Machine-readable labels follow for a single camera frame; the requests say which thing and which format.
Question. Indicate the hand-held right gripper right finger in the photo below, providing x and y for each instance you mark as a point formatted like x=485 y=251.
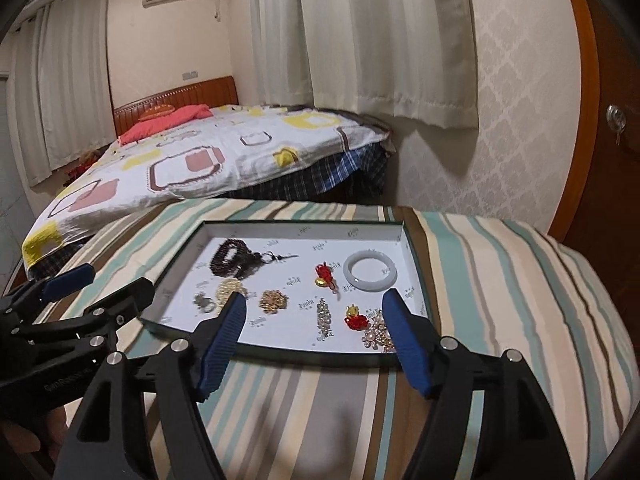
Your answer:
x=407 y=345

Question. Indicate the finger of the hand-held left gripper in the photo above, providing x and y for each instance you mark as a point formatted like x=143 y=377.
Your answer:
x=75 y=277
x=120 y=300

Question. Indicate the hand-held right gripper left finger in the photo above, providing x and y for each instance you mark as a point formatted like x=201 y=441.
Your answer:
x=222 y=345

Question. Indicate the small red knot charm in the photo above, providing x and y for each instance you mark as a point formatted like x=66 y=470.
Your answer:
x=355 y=319

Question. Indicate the white jade bangle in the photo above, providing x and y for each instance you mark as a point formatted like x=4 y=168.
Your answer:
x=372 y=285

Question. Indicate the silver rhinestone brooch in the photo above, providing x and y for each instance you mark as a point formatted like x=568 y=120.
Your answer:
x=325 y=317

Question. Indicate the red knot gold ingot charm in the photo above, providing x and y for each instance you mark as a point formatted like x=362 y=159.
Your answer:
x=325 y=280

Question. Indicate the dark green shallow box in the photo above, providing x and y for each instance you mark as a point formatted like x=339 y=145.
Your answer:
x=300 y=240

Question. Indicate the person's left hand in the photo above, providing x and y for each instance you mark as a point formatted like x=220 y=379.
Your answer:
x=47 y=422

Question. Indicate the pearl flower brooch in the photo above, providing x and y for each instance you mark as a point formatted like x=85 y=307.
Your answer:
x=377 y=337

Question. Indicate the pale gold brooch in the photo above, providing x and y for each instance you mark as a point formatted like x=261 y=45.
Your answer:
x=227 y=290

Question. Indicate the bed with patterned quilt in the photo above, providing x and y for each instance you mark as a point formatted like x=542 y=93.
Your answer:
x=225 y=160

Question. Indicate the red pillow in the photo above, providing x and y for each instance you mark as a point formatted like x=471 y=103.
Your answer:
x=160 y=122

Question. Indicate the blue plaid sheet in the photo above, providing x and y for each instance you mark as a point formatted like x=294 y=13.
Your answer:
x=310 y=175

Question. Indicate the cream window curtain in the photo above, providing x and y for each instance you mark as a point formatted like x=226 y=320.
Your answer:
x=375 y=35
x=65 y=85

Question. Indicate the wooden headboard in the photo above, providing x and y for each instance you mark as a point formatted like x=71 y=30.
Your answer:
x=200 y=92

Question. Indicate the wooden door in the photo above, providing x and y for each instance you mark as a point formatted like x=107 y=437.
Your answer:
x=605 y=185

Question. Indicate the metal door lock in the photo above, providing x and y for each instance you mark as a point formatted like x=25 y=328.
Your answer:
x=616 y=117

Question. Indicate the wall socket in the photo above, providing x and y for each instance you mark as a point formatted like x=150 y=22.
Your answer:
x=189 y=75

